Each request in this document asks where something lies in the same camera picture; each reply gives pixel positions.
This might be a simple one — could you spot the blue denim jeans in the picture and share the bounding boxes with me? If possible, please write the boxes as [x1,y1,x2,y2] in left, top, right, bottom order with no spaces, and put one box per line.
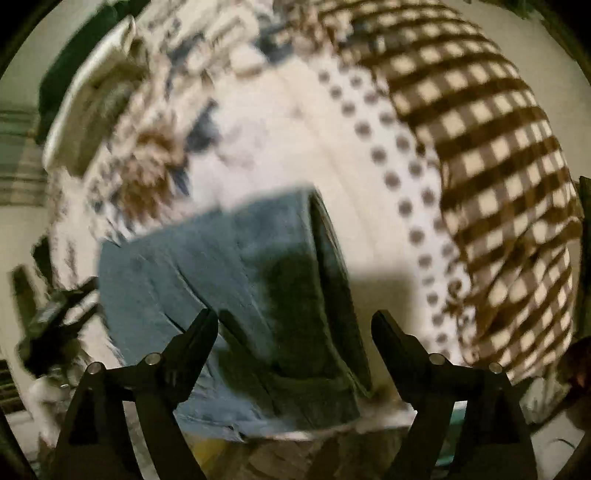
[98,188,372,441]

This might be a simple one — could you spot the grey striped curtain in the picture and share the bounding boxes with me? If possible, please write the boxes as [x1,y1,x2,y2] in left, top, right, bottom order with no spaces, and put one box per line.
[1,102,47,207]

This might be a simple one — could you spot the white folded pants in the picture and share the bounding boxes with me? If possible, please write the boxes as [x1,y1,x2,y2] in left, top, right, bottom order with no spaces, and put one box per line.
[42,16,147,177]

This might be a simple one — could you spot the beige folded pants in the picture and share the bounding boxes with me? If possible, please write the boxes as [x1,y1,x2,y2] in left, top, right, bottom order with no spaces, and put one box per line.
[68,64,147,177]

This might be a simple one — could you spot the floral bed quilt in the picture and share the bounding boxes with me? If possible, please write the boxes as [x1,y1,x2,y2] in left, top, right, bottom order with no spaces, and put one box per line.
[41,1,581,439]

